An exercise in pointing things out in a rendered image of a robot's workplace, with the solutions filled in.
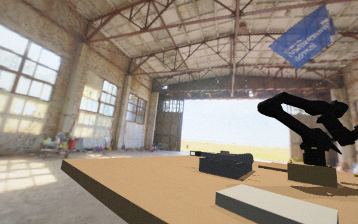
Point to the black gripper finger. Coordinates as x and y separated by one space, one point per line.
333 147

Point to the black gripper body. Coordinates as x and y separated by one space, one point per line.
331 131

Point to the white flat rectangular block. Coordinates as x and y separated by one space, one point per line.
264 207

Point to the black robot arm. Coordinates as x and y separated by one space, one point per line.
312 137

